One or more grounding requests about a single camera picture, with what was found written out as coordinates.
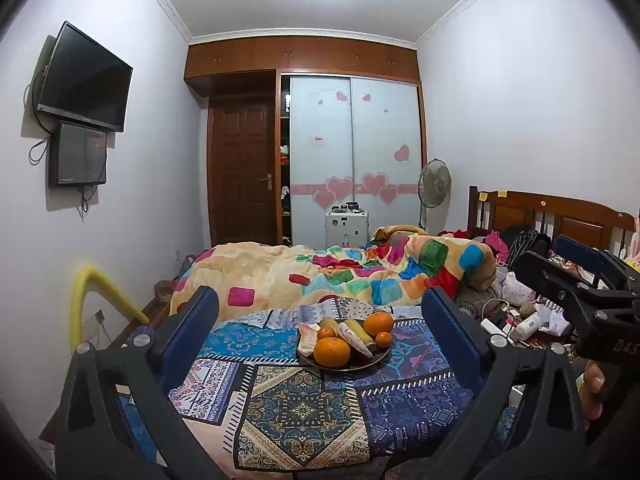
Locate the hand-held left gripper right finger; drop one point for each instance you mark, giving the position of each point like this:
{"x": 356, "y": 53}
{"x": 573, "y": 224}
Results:
{"x": 446, "y": 332}

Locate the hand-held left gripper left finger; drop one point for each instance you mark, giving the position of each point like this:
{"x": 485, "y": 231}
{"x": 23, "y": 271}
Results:
{"x": 190, "y": 332}

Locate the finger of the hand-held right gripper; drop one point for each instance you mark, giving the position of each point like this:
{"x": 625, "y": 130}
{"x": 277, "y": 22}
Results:
{"x": 550, "y": 277}
{"x": 585, "y": 255}

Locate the small mandarin orange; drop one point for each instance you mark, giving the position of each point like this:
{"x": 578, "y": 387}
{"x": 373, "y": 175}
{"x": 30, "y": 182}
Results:
{"x": 384, "y": 339}
{"x": 326, "y": 333}

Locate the round orange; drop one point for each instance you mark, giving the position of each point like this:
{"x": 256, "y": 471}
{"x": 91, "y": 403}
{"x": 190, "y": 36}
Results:
{"x": 378, "y": 323}

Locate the dark brown round plate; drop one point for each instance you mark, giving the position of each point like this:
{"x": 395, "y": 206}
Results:
{"x": 374, "y": 360}

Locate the large orange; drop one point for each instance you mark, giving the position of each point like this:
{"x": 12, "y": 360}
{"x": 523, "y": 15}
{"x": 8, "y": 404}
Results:
{"x": 332, "y": 352}

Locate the person's right hand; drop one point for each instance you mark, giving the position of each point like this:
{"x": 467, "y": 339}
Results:
{"x": 593, "y": 390}

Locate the pink dotted white cloth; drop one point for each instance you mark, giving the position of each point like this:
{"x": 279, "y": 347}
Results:
{"x": 517, "y": 286}

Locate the black bag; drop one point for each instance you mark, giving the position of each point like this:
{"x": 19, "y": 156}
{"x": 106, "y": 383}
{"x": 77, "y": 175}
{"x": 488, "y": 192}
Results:
{"x": 527, "y": 246}

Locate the wooden bed headboard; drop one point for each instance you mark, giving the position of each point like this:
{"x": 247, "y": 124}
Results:
{"x": 570, "y": 215}

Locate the white bottle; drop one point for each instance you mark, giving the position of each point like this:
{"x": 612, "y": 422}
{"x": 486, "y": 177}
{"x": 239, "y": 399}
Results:
{"x": 527, "y": 326}

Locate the red cloth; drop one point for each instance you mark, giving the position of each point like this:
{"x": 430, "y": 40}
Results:
{"x": 496, "y": 242}

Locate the colourful patchwork quilt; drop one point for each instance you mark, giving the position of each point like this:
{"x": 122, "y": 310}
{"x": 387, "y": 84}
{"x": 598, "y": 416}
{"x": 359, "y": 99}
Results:
{"x": 260, "y": 270}

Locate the blue patterned blanket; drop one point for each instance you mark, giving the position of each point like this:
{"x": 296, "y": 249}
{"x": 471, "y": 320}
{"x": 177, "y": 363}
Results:
{"x": 290, "y": 410}

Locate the white hard case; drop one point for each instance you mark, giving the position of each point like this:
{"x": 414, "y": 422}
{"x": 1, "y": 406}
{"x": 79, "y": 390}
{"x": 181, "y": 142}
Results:
{"x": 347, "y": 227}

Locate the standing electric fan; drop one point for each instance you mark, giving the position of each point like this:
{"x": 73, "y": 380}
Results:
{"x": 435, "y": 182}

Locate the brown wooden door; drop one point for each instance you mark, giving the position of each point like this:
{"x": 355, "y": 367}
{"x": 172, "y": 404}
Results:
{"x": 242, "y": 170}

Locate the wardrobe with heart stickers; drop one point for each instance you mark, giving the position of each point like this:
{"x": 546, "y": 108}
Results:
{"x": 320, "y": 125}

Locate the wall socket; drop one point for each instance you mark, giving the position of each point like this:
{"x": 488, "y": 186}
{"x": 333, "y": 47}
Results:
{"x": 100, "y": 316}

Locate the yellow padded rail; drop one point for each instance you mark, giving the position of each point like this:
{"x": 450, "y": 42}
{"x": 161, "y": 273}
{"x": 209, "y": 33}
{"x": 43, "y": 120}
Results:
{"x": 80, "y": 290}

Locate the small wall-mounted monitor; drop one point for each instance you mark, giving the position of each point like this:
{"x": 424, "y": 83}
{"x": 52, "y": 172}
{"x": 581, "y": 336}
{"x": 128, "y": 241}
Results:
{"x": 80, "y": 155}

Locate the wall-mounted black television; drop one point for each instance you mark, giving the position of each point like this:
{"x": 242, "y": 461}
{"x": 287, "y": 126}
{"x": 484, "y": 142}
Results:
{"x": 85, "y": 80}

